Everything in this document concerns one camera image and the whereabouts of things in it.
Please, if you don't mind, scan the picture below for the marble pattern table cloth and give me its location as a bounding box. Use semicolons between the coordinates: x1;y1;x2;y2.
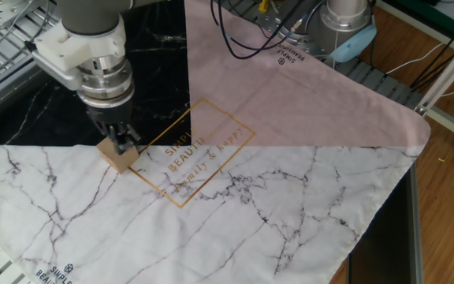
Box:
0;0;432;284

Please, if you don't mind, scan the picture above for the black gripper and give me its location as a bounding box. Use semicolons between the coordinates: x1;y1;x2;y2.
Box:
86;102;142;155

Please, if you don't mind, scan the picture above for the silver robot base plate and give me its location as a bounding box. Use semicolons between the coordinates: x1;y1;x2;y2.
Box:
249;6;333;58

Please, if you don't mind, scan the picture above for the aluminium frame beam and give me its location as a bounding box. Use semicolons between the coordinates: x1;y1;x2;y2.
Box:
423;105;454;148

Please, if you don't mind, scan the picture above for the black floor cable bundle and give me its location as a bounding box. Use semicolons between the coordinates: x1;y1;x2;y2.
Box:
409;10;454;91

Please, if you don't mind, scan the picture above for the aluminium frame post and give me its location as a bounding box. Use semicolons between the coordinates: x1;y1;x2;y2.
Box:
413;27;454;118

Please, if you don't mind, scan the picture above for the aluminium table edge rail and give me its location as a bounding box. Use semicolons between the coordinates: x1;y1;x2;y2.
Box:
407;162;426;284

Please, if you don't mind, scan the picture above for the small wooden block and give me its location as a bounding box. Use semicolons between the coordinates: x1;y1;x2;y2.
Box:
95;136;140;175

